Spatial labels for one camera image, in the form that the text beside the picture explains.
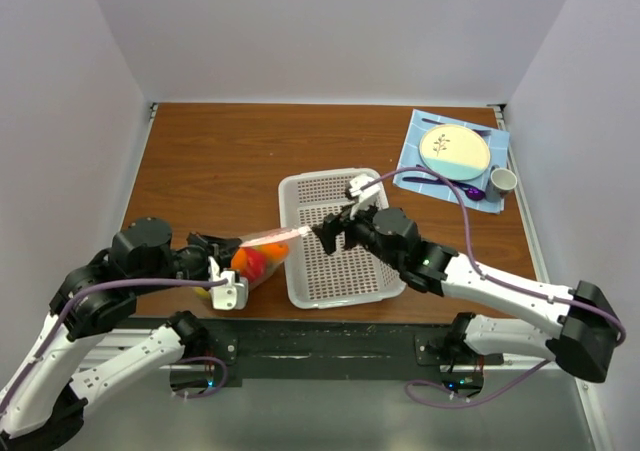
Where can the orange fake orange front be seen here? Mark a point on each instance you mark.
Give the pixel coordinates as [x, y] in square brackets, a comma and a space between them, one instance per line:
[240, 261]

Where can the purple plastic knife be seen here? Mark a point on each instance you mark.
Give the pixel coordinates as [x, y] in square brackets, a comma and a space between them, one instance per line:
[484, 132]

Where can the red fake apple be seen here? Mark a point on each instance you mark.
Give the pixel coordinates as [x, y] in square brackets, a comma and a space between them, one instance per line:
[258, 265]

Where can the white grey mug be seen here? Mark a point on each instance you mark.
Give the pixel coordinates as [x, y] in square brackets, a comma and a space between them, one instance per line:
[501, 182]

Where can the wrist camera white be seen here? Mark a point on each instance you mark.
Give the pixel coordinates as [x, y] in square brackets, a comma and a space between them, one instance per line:
[364, 191]
[233, 291]

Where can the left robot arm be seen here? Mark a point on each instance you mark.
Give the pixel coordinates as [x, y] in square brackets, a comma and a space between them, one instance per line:
[45, 403]

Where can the round cream blue plate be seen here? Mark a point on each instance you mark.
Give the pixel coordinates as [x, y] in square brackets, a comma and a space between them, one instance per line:
[454, 152]

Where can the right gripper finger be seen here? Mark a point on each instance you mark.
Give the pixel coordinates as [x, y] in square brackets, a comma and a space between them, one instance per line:
[359, 231]
[329, 229]

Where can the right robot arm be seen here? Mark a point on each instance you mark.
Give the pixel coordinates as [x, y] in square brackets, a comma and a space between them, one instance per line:
[574, 327]

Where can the purple plastic fork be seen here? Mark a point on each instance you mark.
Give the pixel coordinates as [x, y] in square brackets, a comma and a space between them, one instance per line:
[433, 181]

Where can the purple plastic spoon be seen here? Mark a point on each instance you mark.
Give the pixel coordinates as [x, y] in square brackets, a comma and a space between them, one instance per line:
[471, 192]

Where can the yellow fake lemon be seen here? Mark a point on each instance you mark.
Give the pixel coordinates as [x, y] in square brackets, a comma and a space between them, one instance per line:
[202, 293]

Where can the white perforated plastic basket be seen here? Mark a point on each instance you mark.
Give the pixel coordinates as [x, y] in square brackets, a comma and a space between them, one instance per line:
[314, 279]

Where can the clear zip top bag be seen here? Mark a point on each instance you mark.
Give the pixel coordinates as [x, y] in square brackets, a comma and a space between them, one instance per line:
[257, 240]

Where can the aluminium frame rail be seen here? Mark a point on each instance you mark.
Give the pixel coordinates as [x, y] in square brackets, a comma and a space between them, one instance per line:
[588, 399]

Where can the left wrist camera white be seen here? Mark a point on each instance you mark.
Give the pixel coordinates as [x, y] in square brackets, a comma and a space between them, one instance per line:
[233, 291]

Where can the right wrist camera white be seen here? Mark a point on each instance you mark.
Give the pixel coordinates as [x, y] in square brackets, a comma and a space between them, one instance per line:
[364, 191]

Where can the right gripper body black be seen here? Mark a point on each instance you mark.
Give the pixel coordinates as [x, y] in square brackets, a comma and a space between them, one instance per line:
[366, 236]

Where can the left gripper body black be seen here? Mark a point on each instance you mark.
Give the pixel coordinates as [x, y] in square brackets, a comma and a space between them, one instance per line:
[191, 261]

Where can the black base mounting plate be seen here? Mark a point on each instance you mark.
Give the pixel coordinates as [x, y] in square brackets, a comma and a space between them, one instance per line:
[255, 349]

